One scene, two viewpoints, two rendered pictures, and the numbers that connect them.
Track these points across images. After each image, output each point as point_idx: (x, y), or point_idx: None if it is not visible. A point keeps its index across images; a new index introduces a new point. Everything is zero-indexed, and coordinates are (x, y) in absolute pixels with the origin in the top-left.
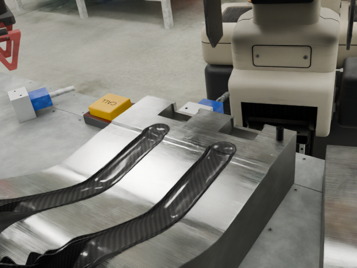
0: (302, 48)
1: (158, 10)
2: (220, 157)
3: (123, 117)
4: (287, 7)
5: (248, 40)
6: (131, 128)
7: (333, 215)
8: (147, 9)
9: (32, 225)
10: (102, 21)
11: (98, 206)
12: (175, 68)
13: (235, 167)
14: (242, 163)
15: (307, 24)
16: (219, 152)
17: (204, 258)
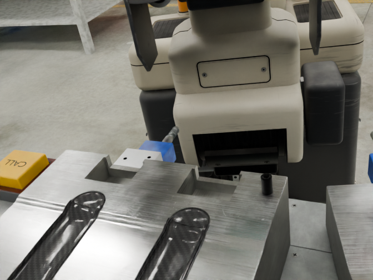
0: (257, 59)
1: (75, 35)
2: (187, 234)
3: (34, 189)
4: (232, 11)
5: (191, 56)
6: (48, 205)
7: None
8: (62, 35)
9: None
10: (11, 53)
11: None
12: (103, 98)
13: (214, 248)
14: (223, 240)
15: (260, 29)
16: (184, 226)
17: None
